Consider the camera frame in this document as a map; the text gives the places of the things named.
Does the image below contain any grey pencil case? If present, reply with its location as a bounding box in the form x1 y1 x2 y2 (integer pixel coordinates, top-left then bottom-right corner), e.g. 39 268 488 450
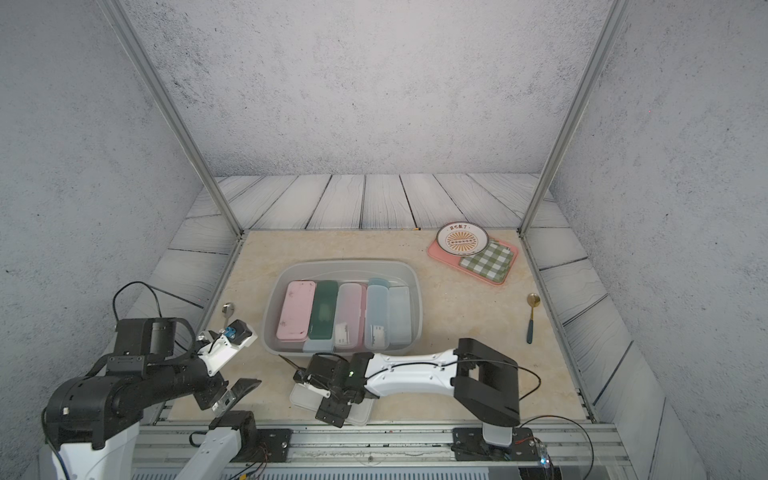
289 384 376 426

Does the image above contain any clear case with label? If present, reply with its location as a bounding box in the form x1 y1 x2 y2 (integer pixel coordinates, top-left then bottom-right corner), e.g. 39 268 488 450
364 284 389 351

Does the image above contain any dark green pencil case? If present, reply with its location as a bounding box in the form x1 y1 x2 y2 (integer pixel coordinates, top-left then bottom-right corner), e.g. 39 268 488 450
308 280 339 340

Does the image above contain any pale pink pencil case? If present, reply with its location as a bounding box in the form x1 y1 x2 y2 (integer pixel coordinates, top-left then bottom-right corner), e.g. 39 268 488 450
276 280 317 343

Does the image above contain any grey plastic storage box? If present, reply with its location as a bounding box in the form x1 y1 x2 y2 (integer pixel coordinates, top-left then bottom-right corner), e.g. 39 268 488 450
260 259 423 358

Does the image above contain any light blue pencil case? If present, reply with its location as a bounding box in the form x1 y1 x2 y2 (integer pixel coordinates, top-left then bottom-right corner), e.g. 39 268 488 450
303 339 334 354

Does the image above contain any teal pencil case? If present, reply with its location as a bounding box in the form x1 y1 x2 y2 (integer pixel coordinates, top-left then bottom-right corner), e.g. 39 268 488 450
368 278 391 288

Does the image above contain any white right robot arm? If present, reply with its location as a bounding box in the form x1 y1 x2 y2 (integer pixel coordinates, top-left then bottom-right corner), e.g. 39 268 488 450
289 338 521 447

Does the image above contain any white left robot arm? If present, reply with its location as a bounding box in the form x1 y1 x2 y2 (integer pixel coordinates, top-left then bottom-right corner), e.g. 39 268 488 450
41 317 260 479

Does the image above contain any silver spoon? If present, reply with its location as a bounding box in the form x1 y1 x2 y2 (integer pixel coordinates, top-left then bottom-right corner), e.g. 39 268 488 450
221 302 236 328

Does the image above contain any pink serving tray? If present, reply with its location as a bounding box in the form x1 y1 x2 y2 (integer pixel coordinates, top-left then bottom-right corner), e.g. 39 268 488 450
427 237 519 286

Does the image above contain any orange patterned plate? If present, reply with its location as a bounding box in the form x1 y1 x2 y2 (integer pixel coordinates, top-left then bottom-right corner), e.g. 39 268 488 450
436 221 490 257

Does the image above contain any green checkered cloth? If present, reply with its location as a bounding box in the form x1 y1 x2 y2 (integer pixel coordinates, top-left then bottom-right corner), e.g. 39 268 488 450
459 240 517 284

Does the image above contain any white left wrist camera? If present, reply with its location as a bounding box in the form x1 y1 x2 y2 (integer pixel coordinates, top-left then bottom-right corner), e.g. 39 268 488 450
196 319 258 377

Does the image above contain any aluminium front rail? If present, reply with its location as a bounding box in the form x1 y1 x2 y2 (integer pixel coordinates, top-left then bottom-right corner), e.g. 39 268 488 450
107 422 637 480

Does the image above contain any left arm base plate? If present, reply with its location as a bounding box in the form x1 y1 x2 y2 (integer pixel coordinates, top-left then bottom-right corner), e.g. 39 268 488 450
232 427 292 465

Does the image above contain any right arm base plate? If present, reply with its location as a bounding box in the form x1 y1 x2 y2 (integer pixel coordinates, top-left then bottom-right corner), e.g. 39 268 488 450
451 426 541 462

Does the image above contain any gold spoon dark handle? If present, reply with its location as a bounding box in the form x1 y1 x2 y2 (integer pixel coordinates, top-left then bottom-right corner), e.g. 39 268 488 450
526 293 541 344

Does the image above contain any aluminium frame post left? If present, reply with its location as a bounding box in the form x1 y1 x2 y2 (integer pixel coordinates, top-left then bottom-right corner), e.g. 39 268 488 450
98 0 244 239

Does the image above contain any aluminium frame post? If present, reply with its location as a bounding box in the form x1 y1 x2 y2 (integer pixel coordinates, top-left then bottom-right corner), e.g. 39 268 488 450
518 0 630 239
98 0 244 239

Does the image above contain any aluminium frame post right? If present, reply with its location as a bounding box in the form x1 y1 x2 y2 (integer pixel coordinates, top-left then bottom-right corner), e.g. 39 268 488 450
518 0 630 239

